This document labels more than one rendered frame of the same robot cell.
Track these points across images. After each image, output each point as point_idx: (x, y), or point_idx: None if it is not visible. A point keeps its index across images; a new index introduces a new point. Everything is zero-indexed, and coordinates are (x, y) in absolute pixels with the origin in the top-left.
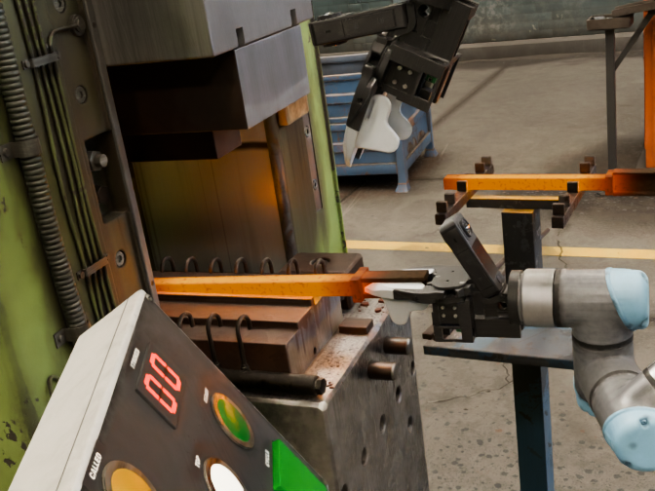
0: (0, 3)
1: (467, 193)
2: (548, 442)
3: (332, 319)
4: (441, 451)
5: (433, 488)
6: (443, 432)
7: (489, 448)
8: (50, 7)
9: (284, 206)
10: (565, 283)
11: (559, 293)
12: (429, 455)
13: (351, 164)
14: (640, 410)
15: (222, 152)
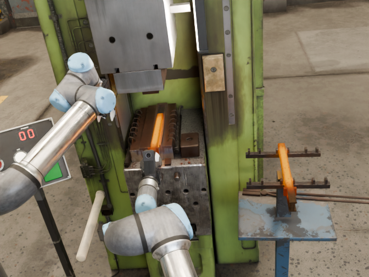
0: (62, 46)
1: (276, 154)
2: (281, 265)
3: (165, 155)
4: (350, 254)
5: (322, 259)
6: (366, 251)
7: (364, 272)
8: (87, 46)
9: (203, 116)
10: (140, 188)
11: (138, 189)
12: (345, 251)
13: (105, 118)
14: (106, 225)
15: (145, 93)
